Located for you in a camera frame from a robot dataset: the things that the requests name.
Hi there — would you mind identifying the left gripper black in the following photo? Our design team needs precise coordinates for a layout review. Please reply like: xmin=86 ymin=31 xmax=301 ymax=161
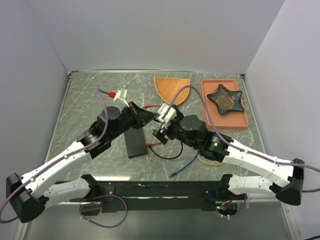
xmin=108 ymin=101 xmax=157 ymax=141

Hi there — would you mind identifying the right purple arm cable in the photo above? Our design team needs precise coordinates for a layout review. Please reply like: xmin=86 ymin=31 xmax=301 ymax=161
xmin=159 ymin=84 xmax=320 ymax=221

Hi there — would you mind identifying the black ethernet cable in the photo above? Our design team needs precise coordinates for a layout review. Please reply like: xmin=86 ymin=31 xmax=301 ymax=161
xmin=149 ymin=141 xmax=184 ymax=160

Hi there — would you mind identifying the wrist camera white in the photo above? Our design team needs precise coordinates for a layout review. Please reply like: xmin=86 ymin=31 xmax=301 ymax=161
xmin=109 ymin=88 xmax=129 ymax=108
xmin=156 ymin=103 xmax=174 ymax=124

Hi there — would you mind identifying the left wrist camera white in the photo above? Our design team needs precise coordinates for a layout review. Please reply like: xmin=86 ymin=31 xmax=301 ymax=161
xmin=109 ymin=88 xmax=129 ymax=108

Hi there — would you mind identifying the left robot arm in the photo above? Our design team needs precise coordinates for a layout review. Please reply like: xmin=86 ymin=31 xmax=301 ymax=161
xmin=6 ymin=102 xmax=157 ymax=223

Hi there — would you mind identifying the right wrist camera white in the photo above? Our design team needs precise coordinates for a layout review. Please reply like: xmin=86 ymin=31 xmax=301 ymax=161
xmin=156 ymin=103 xmax=174 ymax=124

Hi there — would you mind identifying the blue star-shaped dish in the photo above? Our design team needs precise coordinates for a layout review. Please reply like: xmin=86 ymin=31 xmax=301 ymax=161
xmin=206 ymin=84 xmax=245 ymax=115

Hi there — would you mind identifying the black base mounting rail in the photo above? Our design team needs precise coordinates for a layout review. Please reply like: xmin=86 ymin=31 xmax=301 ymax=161
xmin=49 ymin=178 xmax=251 ymax=213

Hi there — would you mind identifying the black network switch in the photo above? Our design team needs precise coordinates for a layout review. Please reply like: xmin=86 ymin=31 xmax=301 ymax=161
xmin=124 ymin=128 xmax=148 ymax=159

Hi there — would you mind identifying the yellow ethernet cable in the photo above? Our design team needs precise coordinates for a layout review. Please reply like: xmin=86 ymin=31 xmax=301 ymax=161
xmin=196 ymin=154 xmax=225 ymax=167

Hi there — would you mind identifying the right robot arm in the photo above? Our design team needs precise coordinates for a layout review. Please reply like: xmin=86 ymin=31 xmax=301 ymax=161
xmin=153 ymin=103 xmax=304 ymax=206

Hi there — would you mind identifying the orange woven basket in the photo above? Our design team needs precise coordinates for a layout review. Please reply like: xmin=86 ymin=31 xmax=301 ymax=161
xmin=154 ymin=77 xmax=191 ymax=106

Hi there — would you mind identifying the pink rectangular tray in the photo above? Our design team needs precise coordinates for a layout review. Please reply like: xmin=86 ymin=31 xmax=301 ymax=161
xmin=199 ymin=79 xmax=249 ymax=130

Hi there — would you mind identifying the red ethernet cable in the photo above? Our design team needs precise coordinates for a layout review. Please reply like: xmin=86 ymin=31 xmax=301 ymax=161
xmin=143 ymin=104 xmax=163 ymax=149

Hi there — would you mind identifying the blue ethernet cable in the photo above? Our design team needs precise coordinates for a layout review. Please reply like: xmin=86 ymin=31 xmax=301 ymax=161
xmin=169 ymin=152 xmax=198 ymax=179

